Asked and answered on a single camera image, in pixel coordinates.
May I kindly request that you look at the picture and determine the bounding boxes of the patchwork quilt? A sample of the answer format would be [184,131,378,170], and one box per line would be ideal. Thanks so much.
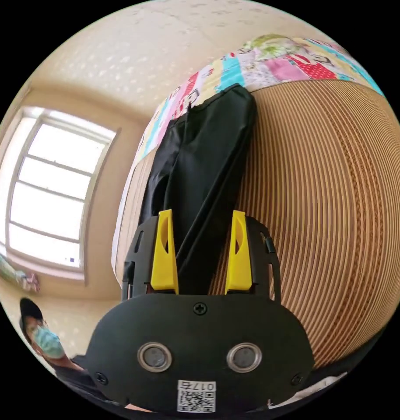
[135,34,384,163]

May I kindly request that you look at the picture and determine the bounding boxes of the person's body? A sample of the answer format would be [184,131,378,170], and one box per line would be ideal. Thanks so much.
[18,297,122,405]

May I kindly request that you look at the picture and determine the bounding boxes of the black pants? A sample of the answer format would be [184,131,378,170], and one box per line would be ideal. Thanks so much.
[138,83,257,295]

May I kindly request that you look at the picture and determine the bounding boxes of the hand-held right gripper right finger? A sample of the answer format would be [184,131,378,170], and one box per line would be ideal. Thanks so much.
[224,210,253,294]

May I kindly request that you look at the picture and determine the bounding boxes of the bed with woven mat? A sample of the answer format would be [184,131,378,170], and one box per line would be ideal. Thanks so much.
[111,78,396,368]

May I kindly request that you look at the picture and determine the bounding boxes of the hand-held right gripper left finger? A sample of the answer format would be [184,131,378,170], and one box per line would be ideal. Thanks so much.
[150,209,179,294]

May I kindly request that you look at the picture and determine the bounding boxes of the window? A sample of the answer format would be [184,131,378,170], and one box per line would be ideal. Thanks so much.
[0,106,118,280]

